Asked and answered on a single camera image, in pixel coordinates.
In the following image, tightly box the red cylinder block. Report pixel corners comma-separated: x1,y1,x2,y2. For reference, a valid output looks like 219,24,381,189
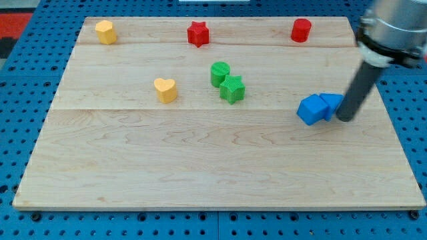
291,18,312,43

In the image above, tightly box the yellow heart block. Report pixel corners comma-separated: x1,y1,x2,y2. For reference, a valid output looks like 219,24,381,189
153,78,177,103

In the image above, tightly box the wooden board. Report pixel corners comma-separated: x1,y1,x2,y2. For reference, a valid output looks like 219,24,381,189
13,17,426,211

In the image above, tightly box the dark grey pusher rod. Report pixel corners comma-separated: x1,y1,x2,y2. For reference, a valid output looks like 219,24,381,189
336,61,384,122

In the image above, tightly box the yellow hexagon block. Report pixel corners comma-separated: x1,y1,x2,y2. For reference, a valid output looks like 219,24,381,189
95,20,117,45

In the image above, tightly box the green cylinder block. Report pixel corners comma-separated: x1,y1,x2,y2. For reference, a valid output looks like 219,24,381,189
210,61,231,88

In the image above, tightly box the green star block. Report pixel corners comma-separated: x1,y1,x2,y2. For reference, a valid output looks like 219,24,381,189
220,75,246,105

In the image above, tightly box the blue triangle block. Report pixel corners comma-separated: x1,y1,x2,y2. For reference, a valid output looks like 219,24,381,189
320,93,344,121

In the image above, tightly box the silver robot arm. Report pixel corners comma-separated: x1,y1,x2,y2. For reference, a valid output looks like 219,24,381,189
336,0,426,122

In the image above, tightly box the blue cube block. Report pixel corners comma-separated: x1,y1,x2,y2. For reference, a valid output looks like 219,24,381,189
296,94,330,125

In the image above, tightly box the red star block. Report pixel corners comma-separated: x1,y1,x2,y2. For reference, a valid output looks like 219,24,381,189
187,21,210,47

